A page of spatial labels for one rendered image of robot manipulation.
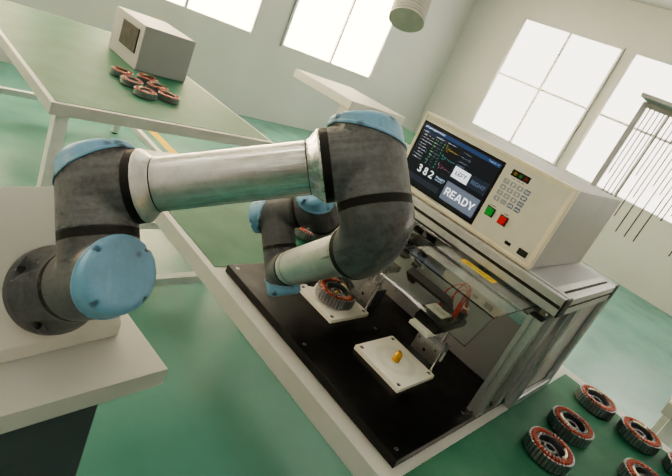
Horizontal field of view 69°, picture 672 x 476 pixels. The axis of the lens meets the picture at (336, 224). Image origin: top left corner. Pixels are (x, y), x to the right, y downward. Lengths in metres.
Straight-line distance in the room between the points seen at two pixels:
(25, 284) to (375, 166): 0.56
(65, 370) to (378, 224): 0.58
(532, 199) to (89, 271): 0.89
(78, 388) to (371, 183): 0.58
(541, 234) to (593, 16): 7.14
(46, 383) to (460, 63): 8.36
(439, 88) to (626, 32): 2.85
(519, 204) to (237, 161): 0.69
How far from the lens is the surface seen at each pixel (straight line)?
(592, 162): 7.68
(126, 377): 0.96
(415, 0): 2.30
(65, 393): 0.92
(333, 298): 1.27
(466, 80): 8.70
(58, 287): 0.80
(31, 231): 0.97
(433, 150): 1.30
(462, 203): 1.24
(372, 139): 0.71
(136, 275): 0.77
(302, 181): 0.73
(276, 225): 1.06
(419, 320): 1.22
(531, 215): 1.17
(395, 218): 0.70
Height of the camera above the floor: 1.40
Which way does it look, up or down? 20 degrees down
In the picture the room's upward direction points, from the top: 25 degrees clockwise
